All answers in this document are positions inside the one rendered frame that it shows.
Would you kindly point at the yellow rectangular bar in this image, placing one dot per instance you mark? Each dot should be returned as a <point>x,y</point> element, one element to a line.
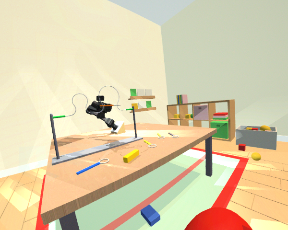
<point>131,156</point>

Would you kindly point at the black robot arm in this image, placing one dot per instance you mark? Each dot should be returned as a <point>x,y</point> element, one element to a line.
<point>109,122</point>

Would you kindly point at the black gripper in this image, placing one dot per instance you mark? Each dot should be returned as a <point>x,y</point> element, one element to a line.
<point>99,108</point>

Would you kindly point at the blue rectangular block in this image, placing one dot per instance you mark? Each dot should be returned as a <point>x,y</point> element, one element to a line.
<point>150,215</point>

